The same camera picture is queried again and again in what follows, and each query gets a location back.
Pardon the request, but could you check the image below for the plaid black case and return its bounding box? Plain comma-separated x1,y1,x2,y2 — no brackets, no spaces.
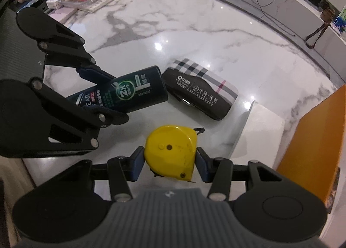
162,58,239,120

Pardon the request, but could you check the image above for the yellow tape measure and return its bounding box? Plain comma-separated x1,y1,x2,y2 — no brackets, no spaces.
144,125,205,182

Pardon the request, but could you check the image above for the white rectangular box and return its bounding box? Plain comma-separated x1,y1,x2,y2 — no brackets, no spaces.
230,101,285,168

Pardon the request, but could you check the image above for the orange cardboard box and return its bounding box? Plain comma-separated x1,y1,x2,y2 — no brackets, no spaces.
277,86,345,203

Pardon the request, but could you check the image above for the dark shampoo bottle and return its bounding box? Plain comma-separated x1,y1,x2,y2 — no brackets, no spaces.
67,66,168,113

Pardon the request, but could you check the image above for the brown camera with strap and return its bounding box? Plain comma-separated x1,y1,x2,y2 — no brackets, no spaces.
304,7,335,49

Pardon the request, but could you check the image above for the pink flat case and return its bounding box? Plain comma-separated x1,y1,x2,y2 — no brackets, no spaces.
49,7,77,24

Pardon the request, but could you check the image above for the small white box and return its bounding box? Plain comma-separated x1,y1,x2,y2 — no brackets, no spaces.
46,0,63,10

